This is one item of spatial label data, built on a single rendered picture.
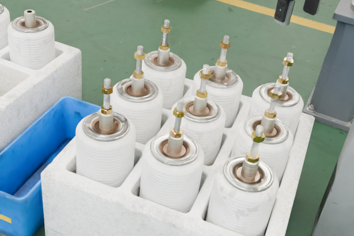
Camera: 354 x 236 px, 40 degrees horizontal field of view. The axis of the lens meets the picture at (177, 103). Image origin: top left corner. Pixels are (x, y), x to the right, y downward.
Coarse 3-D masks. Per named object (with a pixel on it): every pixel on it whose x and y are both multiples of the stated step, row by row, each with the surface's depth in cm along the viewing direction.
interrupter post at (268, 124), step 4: (264, 116) 80; (276, 116) 80; (264, 120) 80; (268, 120) 79; (272, 120) 79; (264, 124) 80; (268, 124) 80; (272, 124) 80; (264, 128) 80; (268, 128) 80; (272, 128) 80; (264, 132) 81; (268, 132) 81
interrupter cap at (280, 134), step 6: (246, 120) 83; (252, 120) 83; (258, 120) 83; (276, 120) 84; (246, 126) 81; (252, 126) 82; (276, 126) 82; (282, 126) 82; (246, 132) 80; (276, 132) 81; (282, 132) 81; (288, 132) 81; (270, 138) 79; (276, 138) 80; (282, 138) 80
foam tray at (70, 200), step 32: (160, 128) 96; (224, 128) 92; (64, 160) 81; (288, 160) 87; (64, 192) 78; (96, 192) 76; (128, 192) 76; (288, 192) 80; (64, 224) 83; (96, 224) 79; (128, 224) 76; (160, 224) 74; (192, 224) 72
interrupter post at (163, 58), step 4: (160, 52) 94; (164, 52) 94; (168, 52) 94; (160, 56) 95; (164, 56) 94; (168, 56) 95; (160, 60) 95; (164, 60) 95; (168, 60) 96; (164, 64) 96
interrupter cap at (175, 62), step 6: (150, 54) 98; (156, 54) 98; (174, 54) 98; (144, 60) 95; (150, 60) 96; (156, 60) 97; (174, 60) 97; (180, 60) 97; (150, 66) 94; (156, 66) 94; (162, 66) 94; (168, 66) 94; (174, 66) 95; (180, 66) 95
